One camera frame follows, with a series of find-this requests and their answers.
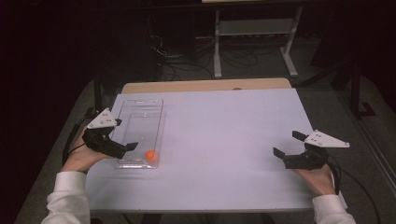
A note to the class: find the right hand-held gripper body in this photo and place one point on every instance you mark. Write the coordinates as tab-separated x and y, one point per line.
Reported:
306	161

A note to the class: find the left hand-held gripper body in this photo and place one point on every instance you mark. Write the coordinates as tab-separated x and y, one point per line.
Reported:
104	141

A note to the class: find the orange ball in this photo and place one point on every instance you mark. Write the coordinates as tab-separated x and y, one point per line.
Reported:
151	156

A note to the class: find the clear plastic tray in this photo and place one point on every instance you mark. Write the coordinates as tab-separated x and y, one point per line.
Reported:
146	124

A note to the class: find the person's right hand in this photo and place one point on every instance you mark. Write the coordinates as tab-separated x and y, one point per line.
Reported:
320	182

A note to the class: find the person's left hand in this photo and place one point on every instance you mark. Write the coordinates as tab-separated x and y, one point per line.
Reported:
79	157

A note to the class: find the black metal stand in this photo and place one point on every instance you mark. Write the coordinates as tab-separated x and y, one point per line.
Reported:
98	93
355	90

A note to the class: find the white board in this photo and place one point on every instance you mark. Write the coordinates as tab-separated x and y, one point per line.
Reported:
233	177

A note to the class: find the aluminium rail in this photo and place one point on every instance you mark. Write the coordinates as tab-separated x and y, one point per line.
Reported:
378	158

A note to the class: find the white metal desk frame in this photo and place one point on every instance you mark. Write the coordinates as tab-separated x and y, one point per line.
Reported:
253	27

